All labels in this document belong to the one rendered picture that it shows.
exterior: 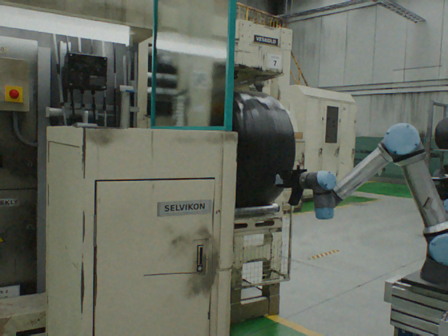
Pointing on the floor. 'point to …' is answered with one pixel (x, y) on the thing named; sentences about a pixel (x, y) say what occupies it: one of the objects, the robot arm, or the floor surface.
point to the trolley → (441, 137)
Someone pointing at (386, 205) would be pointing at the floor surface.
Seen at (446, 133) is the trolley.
